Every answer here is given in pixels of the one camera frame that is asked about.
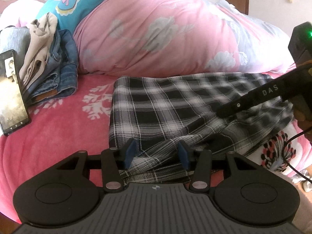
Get black white plaid pants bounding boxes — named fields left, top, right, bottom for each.
left=108, top=72, right=295, bottom=184

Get blue jeans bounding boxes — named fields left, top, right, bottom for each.
left=24, top=29, right=79, bottom=104

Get pink grey floral duvet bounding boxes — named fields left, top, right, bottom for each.
left=73, top=0, right=296, bottom=75

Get black smartphone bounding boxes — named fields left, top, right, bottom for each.
left=0, top=49, right=32, bottom=136

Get teal printed pillow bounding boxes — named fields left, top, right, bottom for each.
left=40, top=0, right=154, bottom=33

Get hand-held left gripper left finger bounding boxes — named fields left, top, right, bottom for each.
left=56, top=138, right=136, bottom=192

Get light grey garment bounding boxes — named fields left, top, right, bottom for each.
left=0, top=27, right=31, bottom=54

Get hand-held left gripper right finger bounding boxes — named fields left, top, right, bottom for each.
left=178, top=140, right=262, bottom=192

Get pale pink knit blanket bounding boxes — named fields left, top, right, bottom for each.
left=0, top=0, right=45, bottom=28

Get beige garment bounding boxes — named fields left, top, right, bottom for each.
left=19, top=12, right=58, bottom=86

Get person's right hand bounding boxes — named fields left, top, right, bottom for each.
left=294, top=107, right=312, bottom=142

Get red floral fleece blanket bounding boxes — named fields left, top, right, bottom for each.
left=0, top=72, right=312, bottom=225

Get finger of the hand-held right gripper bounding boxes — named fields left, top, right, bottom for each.
left=216, top=94, right=254, bottom=118

